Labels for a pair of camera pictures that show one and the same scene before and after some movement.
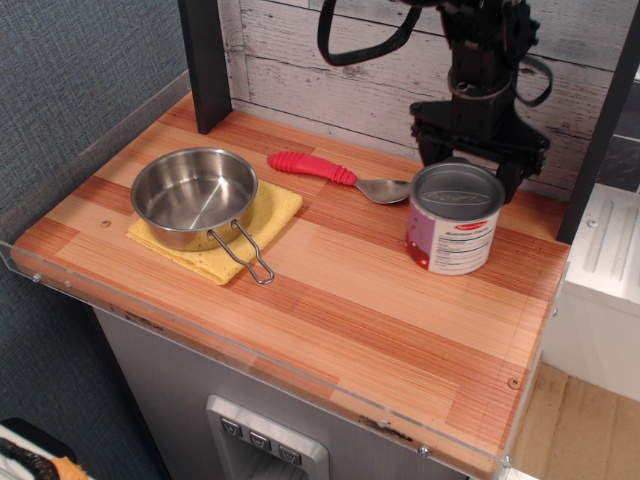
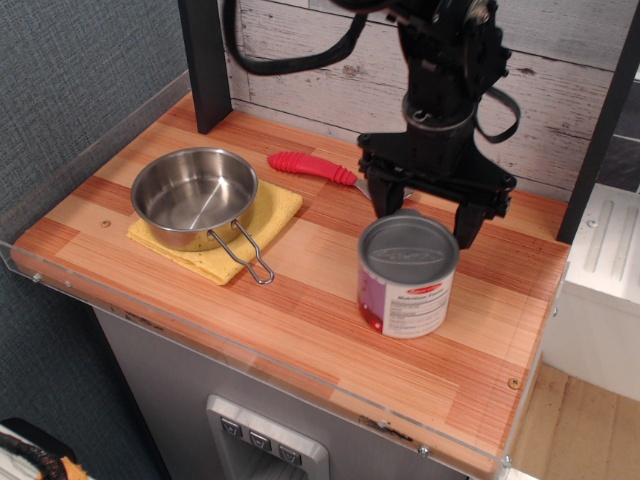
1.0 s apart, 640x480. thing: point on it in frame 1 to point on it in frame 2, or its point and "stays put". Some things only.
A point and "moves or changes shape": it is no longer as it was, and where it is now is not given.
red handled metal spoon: (385, 191) stays put
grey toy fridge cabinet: (212, 418) stays put
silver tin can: (452, 218) moves or changes shape
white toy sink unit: (595, 331) stays put
